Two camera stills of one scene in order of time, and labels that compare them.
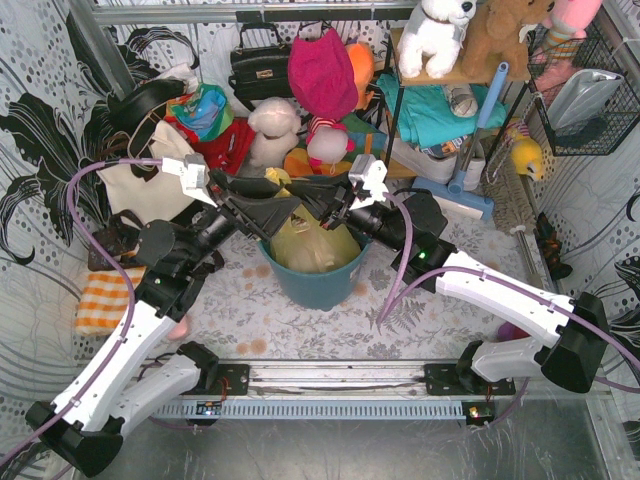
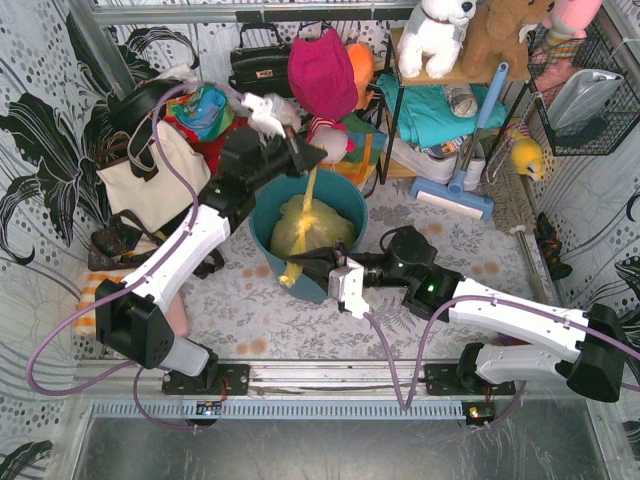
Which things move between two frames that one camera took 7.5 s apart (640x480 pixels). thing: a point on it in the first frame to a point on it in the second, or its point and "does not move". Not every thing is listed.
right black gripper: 338,205 to 333,267
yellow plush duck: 527,157 does not move
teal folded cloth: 425,114 does not move
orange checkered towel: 104,300 does not move
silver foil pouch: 577,95 does not move
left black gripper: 228,206 to 291,154
